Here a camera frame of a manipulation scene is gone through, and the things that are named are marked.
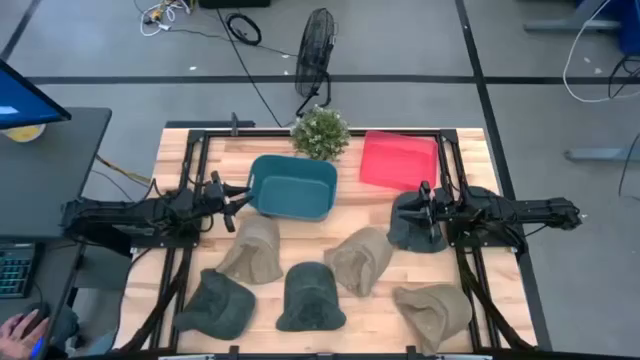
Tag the small green potted plant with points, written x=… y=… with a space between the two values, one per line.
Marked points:
x=320 y=132

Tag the blue cabinet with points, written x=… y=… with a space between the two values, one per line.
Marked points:
x=620 y=22

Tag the red plastic bin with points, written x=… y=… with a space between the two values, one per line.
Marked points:
x=397 y=160

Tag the black backlit keyboard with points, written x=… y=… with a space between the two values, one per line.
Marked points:
x=15 y=270

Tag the yellow round object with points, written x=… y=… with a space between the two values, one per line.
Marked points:
x=24 y=133

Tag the black aluminium table frame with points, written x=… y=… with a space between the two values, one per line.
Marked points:
x=225 y=133

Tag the dark green fabric hat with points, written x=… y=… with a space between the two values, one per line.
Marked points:
x=310 y=297
x=415 y=237
x=217 y=305

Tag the black office desk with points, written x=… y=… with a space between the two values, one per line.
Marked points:
x=45 y=175

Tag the black computer mouse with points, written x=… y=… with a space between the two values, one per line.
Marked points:
x=36 y=315

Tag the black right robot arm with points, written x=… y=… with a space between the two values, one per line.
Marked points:
x=525 y=210

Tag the grey desk foot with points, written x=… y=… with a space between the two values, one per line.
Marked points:
x=600 y=154
x=565 y=26

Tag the tan fabric hat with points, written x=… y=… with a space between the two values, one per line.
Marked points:
x=435 y=312
x=255 y=250
x=357 y=260

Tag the black floor fan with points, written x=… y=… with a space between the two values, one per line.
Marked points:
x=315 y=50

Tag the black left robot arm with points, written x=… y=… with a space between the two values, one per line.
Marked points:
x=125 y=212

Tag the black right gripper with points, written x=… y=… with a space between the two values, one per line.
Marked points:
x=439 y=207

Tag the blue computer monitor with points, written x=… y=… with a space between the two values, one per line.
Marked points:
x=22 y=102

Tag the teal plastic bin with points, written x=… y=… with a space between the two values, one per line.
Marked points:
x=292 y=192

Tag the person's hand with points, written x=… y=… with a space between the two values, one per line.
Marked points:
x=17 y=337

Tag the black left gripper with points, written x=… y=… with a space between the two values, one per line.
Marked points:
x=214 y=199

